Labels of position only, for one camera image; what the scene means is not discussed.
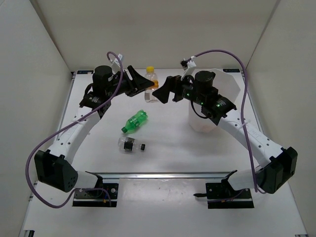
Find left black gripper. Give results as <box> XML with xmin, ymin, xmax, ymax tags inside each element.
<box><xmin>106</xmin><ymin>65</ymin><xmax>155</xmax><ymax>98</ymax></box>

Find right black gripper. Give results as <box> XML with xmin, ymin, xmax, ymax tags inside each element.
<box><xmin>154</xmin><ymin>72</ymin><xmax>206</xmax><ymax>106</ymax></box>

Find clear bottle yellow cap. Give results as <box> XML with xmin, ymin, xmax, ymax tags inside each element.
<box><xmin>144</xmin><ymin>66</ymin><xmax>159</xmax><ymax>103</ymax></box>

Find green plastic bottle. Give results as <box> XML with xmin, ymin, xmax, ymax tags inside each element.
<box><xmin>121</xmin><ymin>110</ymin><xmax>148</xmax><ymax>133</ymax></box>

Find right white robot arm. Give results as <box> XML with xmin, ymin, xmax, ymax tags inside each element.
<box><xmin>153</xmin><ymin>71</ymin><xmax>298</xmax><ymax>198</ymax></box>

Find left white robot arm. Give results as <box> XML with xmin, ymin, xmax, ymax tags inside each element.
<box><xmin>35</xmin><ymin>66</ymin><xmax>154</xmax><ymax>198</ymax></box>

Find white octagonal bin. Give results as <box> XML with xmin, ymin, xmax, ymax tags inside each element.
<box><xmin>184</xmin><ymin>69</ymin><xmax>240</xmax><ymax>133</ymax></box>

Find clear bottle black label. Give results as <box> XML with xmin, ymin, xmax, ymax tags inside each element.
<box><xmin>118</xmin><ymin>136</ymin><xmax>146</xmax><ymax>153</ymax></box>

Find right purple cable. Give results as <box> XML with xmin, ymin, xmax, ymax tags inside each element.
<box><xmin>180</xmin><ymin>49</ymin><xmax>267</xmax><ymax>205</ymax></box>

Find purple cable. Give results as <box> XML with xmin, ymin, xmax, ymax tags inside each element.
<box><xmin>180</xmin><ymin>49</ymin><xmax>267</xmax><ymax>205</ymax></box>
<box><xmin>25</xmin><ymin>51</ymin><xmax>124</xmax><ymax>209</ymax></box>

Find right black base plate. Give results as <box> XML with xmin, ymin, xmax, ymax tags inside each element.
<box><xmin>193</xmin><ymin>183</ymin><xmax>254</xmax><ymax>209</ymax></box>

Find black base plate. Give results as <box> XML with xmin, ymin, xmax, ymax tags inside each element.
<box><xmin>193</xmin><ymin>183</ymin><xmax>254</xmax><ymax>209</ymax></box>
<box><xmin>72</xmin><ymin>179</ymin><xmax>119</xmax><ymax>207</ymax></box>

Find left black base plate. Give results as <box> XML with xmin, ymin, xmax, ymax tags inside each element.
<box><xmin>72</xmin><ymin>179</ymin><xmax>119</xmax><ymax>207</ymax></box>

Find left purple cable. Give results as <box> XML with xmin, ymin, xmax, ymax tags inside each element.
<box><xmin>25</xmin><ymin>51</ymin><xmax>124</xmax><ymax>209</ymax></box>

